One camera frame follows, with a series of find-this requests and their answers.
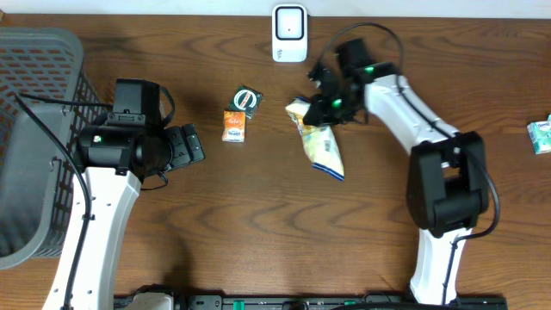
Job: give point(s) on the orange tissue pack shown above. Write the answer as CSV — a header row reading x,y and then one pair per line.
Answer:
x,y
234,126

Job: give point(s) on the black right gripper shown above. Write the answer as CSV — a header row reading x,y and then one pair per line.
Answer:
x,y
319,115

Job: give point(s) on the green tissue pack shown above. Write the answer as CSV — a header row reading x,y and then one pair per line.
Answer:
x,y
539,133

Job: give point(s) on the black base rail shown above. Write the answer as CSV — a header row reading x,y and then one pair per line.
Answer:
x,y
158,300

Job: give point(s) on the white barcode scanner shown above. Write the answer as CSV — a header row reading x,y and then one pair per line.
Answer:
x,y
289,33

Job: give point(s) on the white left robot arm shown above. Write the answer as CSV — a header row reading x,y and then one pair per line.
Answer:
x,y
115,161

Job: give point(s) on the dark green small box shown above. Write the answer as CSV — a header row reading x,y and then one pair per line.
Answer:
x,y
246,100

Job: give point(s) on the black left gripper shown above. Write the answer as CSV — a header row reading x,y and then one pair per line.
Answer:
x,y
181,137

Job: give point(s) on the grey plastic basket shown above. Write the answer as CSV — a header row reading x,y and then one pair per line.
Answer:
x,y
44,68

